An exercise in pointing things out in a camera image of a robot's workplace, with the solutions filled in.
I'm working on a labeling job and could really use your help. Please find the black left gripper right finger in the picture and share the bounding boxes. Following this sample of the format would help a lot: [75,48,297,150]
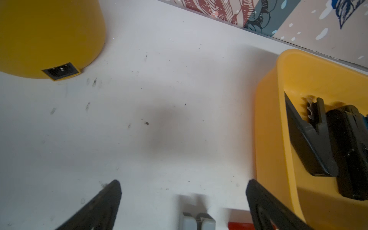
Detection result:
[245,179,312,230]

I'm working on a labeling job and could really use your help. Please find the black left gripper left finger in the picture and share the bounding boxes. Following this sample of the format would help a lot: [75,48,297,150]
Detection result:
[57,180,122,230]

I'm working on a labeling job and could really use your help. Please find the red pruning pliers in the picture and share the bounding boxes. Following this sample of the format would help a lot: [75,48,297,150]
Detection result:
[228,222,255,230]

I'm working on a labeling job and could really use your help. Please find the yellow plastic storage box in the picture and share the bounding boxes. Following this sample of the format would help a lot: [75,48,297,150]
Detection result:
[255,49,368,230]

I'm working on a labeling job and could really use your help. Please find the grey left pruning pliers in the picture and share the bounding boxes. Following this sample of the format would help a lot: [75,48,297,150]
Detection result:
[178,212,216,230]

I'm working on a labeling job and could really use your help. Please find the yellow electric cooking pot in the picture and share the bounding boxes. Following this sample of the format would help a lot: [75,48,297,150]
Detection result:
[1,1,106,81]

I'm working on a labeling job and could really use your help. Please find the black pruning pliers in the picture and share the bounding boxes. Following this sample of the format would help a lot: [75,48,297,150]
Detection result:
[285,95,339,177]
[326,105,368,201]

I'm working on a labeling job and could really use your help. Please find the dark teal pruning pliers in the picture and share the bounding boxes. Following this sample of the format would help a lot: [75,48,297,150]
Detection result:
[362,116,368,129]

